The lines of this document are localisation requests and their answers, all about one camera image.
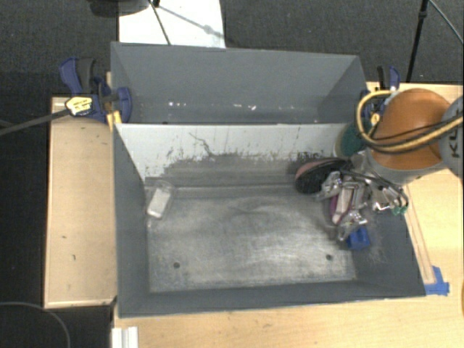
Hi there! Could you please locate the pale wood board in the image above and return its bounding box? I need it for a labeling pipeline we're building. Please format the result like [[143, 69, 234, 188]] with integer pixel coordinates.
[[43, 96, 119, 310]]

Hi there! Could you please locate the green and white round thing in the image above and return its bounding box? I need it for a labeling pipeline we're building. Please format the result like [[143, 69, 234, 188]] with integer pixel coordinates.
[[334, 123, 368, 158]]

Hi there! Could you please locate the black cylinder on white bracket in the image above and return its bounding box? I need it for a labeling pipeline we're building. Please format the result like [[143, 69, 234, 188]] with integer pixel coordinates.
[[373, 186, 407, 213]]

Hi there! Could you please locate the grey metal bin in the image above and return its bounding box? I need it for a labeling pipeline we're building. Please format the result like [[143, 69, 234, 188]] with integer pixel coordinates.
[[109, 41, 427, 319]]

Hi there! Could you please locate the dark red and black disc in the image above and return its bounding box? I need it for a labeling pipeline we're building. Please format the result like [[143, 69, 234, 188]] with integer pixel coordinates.
[[294, 157, 349, 196]]

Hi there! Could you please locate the pink and white oblong thing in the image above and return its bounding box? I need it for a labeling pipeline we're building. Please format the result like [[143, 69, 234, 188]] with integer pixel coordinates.
[[329, 186, 355, 225]]

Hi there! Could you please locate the blue block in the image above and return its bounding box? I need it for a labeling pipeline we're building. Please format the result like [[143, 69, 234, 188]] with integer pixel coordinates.
[[345, 228, 372, 251]]

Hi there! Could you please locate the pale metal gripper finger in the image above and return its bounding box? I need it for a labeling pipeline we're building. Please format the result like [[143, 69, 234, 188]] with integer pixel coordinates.
[[315, 171, 344, 203], [335, 210, 369, 242]]

